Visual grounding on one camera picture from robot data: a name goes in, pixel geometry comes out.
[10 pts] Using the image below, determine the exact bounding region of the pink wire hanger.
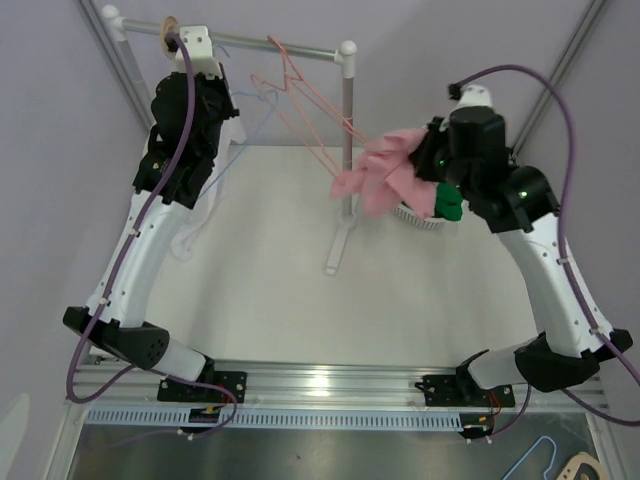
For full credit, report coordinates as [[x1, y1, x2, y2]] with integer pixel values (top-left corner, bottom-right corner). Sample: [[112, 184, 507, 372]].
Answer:
[[250, 74, 341, 179], [252, 36, 367, 158]]

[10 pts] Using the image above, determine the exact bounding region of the blue wire hanger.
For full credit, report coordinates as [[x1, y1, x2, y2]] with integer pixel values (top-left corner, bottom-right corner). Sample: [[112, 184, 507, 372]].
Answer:
[[199, 45, 280, 201]]

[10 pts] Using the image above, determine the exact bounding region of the green t-shirt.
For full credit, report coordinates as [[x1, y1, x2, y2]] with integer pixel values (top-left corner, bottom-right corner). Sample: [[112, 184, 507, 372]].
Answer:
[[433, 183, 463, 222]]

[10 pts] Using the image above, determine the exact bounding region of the light pink t-shirt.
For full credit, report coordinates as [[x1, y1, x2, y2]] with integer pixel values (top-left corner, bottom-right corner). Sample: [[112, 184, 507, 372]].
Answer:
[[330, 127, 437, 220]]

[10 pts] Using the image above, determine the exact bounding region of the wooden hanger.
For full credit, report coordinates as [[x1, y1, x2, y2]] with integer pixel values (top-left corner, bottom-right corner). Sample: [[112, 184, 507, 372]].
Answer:
[[159, 16, 180, 60], [556, 452, 610, 480]]

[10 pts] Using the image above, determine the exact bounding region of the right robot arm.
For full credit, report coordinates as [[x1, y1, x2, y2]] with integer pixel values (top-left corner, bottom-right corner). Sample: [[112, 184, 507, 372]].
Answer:
[[410, 106, 633, 405]]

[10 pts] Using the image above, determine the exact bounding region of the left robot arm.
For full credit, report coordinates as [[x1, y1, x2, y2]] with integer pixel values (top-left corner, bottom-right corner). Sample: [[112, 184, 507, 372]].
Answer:
[[63, 72, 239, 401]]

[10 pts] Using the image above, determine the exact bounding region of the white t-shirt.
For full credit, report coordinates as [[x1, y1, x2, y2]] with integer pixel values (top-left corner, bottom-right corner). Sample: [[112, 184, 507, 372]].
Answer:
[[170, 118, 247, 261]]

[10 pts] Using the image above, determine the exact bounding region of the blue hanger on floor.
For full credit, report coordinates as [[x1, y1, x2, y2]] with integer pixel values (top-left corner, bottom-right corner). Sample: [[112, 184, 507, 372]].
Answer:
[[502, 435, 558, 480]]

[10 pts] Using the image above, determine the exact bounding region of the wooden hanger on floor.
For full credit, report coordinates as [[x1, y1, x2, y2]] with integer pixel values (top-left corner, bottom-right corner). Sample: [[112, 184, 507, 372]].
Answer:
[[556, 452, 610, 480]]

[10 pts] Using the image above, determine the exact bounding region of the white perforated plastic basket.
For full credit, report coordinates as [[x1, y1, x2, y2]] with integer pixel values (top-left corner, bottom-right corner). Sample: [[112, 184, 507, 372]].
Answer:
[[392, 203, 447, 232]]

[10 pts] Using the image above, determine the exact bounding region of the silver clothes rack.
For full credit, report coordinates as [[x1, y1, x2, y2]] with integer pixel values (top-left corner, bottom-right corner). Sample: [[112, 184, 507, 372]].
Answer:
[[99, 5, 368, 275]]

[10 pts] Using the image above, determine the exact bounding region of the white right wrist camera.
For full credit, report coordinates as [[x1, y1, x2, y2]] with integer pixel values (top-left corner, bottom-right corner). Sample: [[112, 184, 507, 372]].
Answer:
[[448, 84, 494, 112]]

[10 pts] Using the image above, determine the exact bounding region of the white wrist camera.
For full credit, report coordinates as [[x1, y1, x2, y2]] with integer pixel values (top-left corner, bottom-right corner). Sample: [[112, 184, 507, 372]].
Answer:
[[448, 84, 494, 112], [178, 25, 224, 80]]

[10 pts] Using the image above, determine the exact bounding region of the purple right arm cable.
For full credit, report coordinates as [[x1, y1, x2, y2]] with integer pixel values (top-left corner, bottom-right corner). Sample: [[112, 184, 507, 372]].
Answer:
[[459, 64, 640, 446]]

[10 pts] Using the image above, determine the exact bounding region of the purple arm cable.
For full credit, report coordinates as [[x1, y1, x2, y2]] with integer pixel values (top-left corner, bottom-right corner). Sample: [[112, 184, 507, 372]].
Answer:
[[65, 39, 239, 446], [459, 64, 640, 446]]

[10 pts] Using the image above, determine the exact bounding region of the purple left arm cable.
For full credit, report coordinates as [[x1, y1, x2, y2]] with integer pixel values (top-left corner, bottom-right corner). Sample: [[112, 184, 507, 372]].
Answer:
[[65, 39, 239, 446]]

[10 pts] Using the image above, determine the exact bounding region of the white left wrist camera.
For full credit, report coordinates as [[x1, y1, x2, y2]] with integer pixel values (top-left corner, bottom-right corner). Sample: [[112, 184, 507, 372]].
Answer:
[[178, 25, 224, 80]]

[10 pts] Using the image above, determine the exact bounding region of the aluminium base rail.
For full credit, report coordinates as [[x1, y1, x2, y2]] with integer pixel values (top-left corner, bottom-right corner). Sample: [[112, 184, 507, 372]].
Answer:
[[74, 359, 609, 413]]

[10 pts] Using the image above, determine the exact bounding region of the white slotted cable duct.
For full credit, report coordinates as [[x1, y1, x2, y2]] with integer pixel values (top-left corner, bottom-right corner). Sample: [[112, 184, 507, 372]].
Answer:
[[85, 406, 463, 432]]

